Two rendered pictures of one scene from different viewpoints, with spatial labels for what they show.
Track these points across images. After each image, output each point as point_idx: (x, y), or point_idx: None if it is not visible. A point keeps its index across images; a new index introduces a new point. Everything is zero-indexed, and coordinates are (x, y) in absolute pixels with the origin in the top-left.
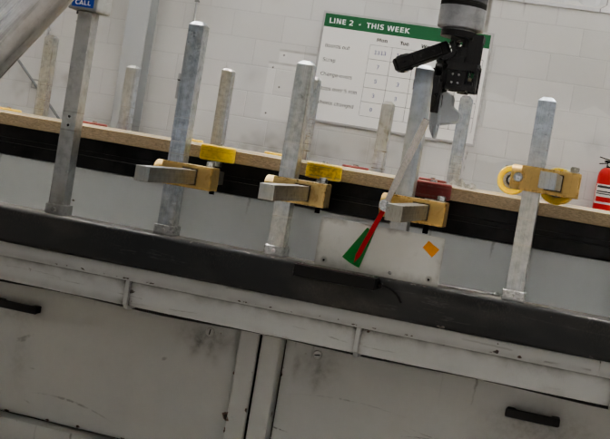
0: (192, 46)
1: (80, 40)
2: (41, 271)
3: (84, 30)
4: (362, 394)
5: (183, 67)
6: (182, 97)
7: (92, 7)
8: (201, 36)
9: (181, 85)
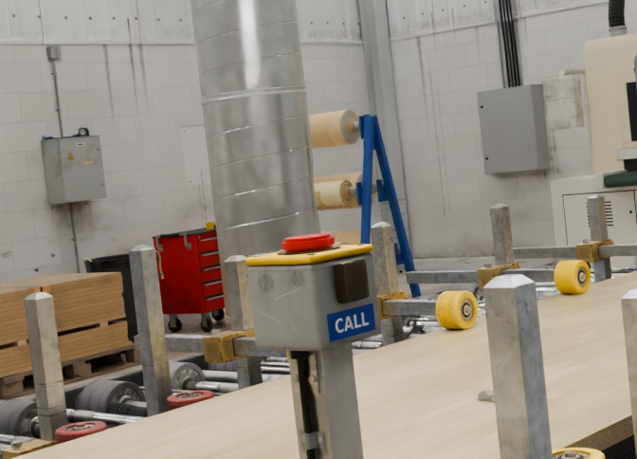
0: (530, 336)
1: (343, 429)
2: None
3: (347, 396)
4: None
5: (527, 390)
6: (538, 457)
7: (373, 327)
8: (536, 307)
9: (532, 431)
